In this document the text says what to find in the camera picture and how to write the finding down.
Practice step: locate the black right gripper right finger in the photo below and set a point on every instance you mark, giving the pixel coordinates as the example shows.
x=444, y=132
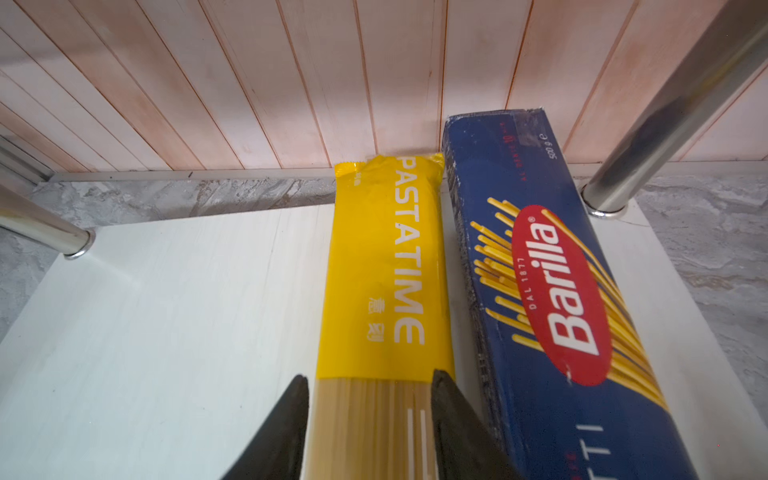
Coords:
x=464, y=447

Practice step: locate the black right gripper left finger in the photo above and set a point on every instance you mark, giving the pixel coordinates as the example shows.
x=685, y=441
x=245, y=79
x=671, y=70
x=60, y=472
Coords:
x=276, y=451

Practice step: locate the blue Barilla spaghetti box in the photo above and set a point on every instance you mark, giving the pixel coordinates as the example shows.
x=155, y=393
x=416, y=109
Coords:
x=569, y=389

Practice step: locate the yellow pasta bag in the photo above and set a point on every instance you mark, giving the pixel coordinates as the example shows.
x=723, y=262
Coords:
x=386, y=324

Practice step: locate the white two-tier shelf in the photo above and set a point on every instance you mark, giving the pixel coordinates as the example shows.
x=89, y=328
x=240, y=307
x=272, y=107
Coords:
x=154, y=356

